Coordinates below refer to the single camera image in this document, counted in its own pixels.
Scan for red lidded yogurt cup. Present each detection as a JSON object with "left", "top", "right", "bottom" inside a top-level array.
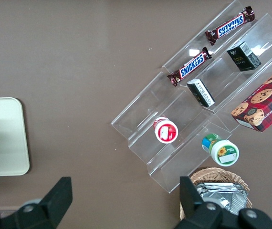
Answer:
[{"left": 153, "top": 116, "right": 179, "bottom": 144}]

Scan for Snickers chocolate bar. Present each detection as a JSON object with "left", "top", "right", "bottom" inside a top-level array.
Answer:
[
  {"left": 204, "top": 6, "right": 256, "bottom": 46},
  {"left": 167, "top": 46, "right": 213, "bottom": 87}
]

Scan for red plaid cookie box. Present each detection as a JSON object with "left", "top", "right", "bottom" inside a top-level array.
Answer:
[{"left": 230, "top": 61, "right": 272, "bottom": 133}]

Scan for silver foil packets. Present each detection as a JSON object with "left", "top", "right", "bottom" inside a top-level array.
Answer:
[{"left": 192, "top": 182, "right": 249, "bottom": 217}]

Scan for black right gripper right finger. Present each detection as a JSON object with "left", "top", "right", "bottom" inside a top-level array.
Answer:
[{"left": 174, "top": 176, "right": 272, "bottom": 229}]

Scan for tan wicker basket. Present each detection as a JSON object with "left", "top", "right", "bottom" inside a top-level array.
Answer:
[{"left": 179, "top": 167, "right": 254, "bottom": 221}]

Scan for green lidded yogurt cup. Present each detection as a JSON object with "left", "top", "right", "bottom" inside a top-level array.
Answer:
[{"left": 201, "top": 133, "right": 240, "bottom": 167}]

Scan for small black box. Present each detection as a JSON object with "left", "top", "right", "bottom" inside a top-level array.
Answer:
[
  {"left": 226, "top": 41, "right": 262, "bottom": 72},
  {"left": 187, "top": 78, "right": 216, "bottom": 108}
]

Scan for clear acrylic stepped stand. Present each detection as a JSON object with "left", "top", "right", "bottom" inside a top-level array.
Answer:
[
  {"left": 162, "top": 0, "right": 272, "bottom": 134},
  {"left": 110, "top": 71, "right": 233, "bottom": 194}
]

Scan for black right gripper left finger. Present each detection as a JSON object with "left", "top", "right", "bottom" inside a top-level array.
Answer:
[{"left": 0, "top": 176, "right": 73, "bottom": 229}]

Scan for beige plastic tray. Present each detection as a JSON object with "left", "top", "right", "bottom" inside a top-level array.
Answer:
[{"left": 0, "top": 96, "right": 31, "bottom": 178}]

